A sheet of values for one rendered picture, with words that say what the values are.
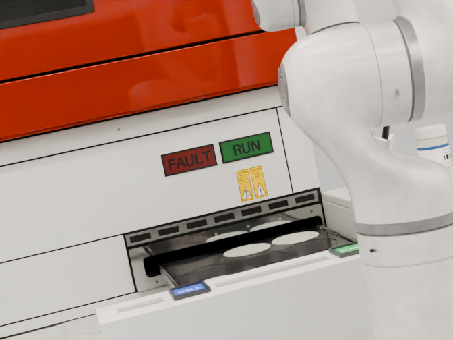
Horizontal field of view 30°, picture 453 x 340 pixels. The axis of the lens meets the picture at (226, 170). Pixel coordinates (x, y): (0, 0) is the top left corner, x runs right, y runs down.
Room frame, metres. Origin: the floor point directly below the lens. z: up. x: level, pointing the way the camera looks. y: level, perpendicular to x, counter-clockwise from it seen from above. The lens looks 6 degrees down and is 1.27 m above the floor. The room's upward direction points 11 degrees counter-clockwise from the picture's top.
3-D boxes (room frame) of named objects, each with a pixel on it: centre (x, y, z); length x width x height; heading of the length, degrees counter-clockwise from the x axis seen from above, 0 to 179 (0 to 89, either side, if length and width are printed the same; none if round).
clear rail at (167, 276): (1.59, 0.14, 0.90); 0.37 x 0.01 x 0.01; 12
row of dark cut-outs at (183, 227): (1.83, 0.03, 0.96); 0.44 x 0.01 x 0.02; 102
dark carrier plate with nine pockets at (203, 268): (1.63, -0.03, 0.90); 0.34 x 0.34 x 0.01; 12
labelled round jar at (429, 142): (1.88, -0.46, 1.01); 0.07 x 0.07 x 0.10
